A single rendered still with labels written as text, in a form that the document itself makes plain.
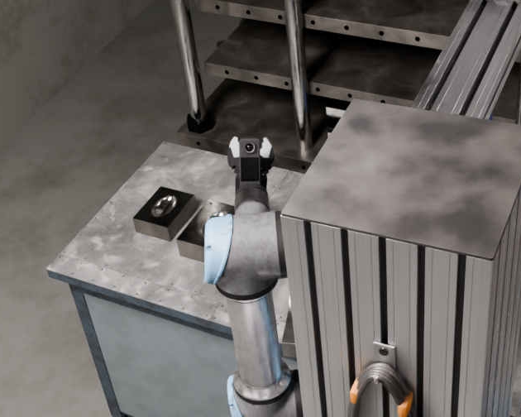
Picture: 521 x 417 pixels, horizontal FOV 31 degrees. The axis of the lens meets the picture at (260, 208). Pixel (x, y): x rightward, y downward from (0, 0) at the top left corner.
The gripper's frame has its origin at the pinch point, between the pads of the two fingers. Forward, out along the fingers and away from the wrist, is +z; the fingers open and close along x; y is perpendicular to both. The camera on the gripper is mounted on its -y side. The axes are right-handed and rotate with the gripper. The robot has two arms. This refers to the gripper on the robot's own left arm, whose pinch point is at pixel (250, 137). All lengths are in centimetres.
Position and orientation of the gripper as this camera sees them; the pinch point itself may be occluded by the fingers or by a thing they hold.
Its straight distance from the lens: 219.8
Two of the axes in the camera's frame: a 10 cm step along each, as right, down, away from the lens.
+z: -0.3, -6.4, 7.7
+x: 10.0, 0.1, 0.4
